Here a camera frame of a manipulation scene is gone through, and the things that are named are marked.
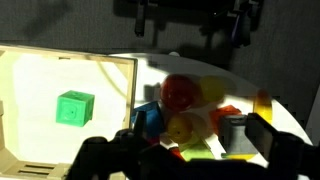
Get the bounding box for blue toy block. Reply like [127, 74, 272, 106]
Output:
[130, 101, 165, 138]

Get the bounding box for orange translucent block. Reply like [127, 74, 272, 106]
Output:
[209, 105, 242, 135]

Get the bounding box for red toy apple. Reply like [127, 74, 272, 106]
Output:
[160, 74, 200, 112]

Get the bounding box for gray toy block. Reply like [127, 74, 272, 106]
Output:
[218, 115, 257, 155]

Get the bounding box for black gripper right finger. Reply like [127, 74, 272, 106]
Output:
[246, 113, 277, 167]

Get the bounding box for yellow toy banana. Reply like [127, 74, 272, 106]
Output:
[221, 90, 273, 160]

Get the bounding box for yellow toy lemon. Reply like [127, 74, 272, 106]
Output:
[199, 76, 225, 102]

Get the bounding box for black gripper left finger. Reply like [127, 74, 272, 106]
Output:
[133, 111, 147, 137]

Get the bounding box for wooden tray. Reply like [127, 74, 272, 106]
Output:
[0, 45, 137, 180]

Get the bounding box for light green toy block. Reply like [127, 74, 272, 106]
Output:
[179, 140, 215, 161]

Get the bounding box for small red toy piece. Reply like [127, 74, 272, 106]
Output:
[170, 148, 184, 160]

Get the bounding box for yellow orange toy peach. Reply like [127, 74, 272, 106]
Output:
[167, 114, 193, 144]

